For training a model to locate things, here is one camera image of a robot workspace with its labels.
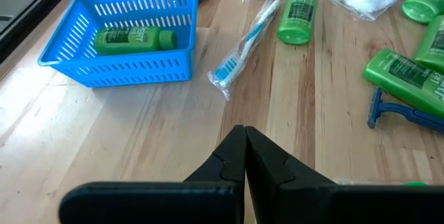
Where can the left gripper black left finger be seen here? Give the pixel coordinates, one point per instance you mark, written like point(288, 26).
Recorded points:
point(215, 196)

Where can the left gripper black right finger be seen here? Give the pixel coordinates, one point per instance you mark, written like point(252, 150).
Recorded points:
point(295, 199)

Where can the green Pert shampoo bottle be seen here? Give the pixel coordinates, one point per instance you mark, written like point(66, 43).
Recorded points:
point(132, 41)
point(425, 2)
point(431, 43)
point(298, 12)
point(406, 78)

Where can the blue unbagged razor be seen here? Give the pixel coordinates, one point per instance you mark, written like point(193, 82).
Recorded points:
point(399, 110)

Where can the blue plastic basket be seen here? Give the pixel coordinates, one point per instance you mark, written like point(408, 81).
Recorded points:
point(138, 75)

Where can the black aluminium table frame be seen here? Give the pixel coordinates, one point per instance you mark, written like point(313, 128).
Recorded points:
point(34, 16)

